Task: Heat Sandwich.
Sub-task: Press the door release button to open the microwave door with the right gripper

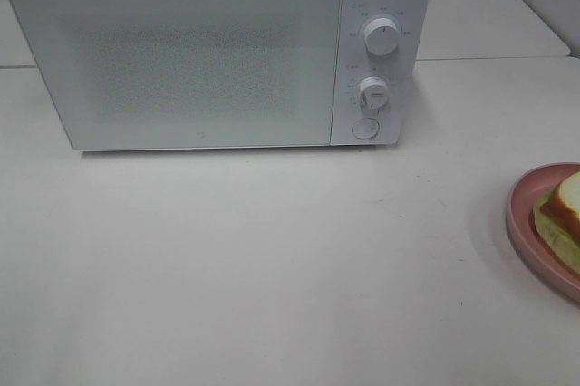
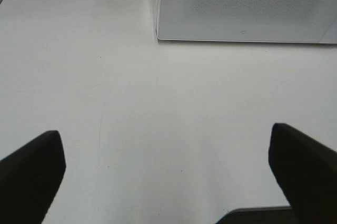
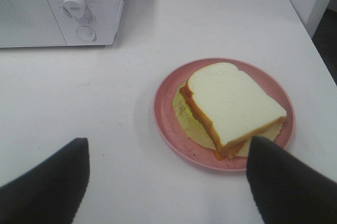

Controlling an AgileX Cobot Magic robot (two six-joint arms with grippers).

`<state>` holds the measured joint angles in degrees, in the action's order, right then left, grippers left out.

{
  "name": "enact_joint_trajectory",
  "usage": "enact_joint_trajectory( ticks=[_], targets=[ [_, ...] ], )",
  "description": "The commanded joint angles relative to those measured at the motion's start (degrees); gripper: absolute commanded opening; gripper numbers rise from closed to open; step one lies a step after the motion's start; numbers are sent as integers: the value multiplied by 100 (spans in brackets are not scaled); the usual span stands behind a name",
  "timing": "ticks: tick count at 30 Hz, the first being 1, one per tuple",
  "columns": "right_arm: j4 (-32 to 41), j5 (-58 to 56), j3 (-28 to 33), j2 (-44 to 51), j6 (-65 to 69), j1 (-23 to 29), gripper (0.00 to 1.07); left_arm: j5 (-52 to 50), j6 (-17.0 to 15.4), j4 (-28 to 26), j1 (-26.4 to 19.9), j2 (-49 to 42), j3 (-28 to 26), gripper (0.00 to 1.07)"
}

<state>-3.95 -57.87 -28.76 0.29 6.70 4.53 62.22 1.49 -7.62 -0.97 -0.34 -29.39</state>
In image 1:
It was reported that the round door release button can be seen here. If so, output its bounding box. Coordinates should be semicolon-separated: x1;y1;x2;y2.
352;118;380;140

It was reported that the pink plate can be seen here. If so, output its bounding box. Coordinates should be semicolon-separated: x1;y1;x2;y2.
506;162;579;304

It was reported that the toy sandwich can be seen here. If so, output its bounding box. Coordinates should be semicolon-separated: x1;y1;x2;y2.
533;172;579;272

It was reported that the white microwave door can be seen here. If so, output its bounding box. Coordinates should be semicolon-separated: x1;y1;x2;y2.
10;0;340;150

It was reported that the lower white microwave knob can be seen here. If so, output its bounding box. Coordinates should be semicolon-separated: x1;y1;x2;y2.
358;76;391;110

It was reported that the white microwave knob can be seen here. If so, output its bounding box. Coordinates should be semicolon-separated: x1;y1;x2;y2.
358;76;391;110
363;15;401;56

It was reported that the upper white microwave knob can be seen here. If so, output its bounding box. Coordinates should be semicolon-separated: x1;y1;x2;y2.
363;15;401;56

